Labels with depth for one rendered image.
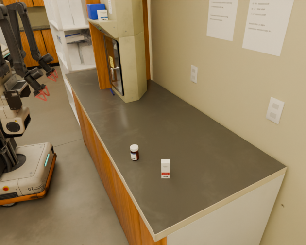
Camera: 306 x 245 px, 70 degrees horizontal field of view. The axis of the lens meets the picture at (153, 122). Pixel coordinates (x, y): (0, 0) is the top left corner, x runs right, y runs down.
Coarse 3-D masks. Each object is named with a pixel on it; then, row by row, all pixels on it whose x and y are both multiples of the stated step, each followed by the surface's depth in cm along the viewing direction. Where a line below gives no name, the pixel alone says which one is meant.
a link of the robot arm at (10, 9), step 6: (6, 6) 167; (12, 6) 168; (24, 6) 171; (12, 12) 170; (12, 18) 173; (12, 24) 175; (18, 24) 178; (18, 30) 178; (18, 36) 180; (18, 42) 182
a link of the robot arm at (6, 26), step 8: (0, 16) 133; (8, 16) 139; (0, 24) 137; (8, 24) 138; (8, 32) 140; (8, 40) 142; (16, 40) 147; (8, 48) 145; (16, 48) 146; (16, 56) 148; (16, 64) 150; (24, 64) 155; (16, 72) 152; (24, 72) 153
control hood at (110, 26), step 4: (88, 20) 156; (92, 20) 147; (96, 20) 144; (108, 20) 142; (112, 20) 141; (92, 24) 160; (96, 24) 144; (100, 24) 135; (104, 24) 136; (108, 24) 137; (112, 24) 138; (116, 24) 139; (104, 28) 137; (108, 28) 138; (112, 28) 139; (116, 28) 140; (108, 32) 139; (112, 32) 140; (116, 32) 141; (112, 36) 144; (116, 36) 142
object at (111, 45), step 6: (108, 36) 160; (108, 42) 162; (114, 42) 150; (108, 48) 166; (114, 48) 153; (108, 54) 170; (114, 54) 157; (108, 60) 175; (114, 60) 160; (114, 66) 164; (114, 72) 169; (120, 72) 156; (120, 78) 158; (114, 84) 178; (120, 84) 162; (120, 90) 166
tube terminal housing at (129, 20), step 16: (112, 0) 136; (128, 0) 136; (112, 16) 143; (128, 16) 140; (128, 32) 145; (128, 48) 150; (144, 48) 169; (128, 64) 155; (144, 64) 174; (128, 80) 160; (144, 80) 178; (128, 96) 166
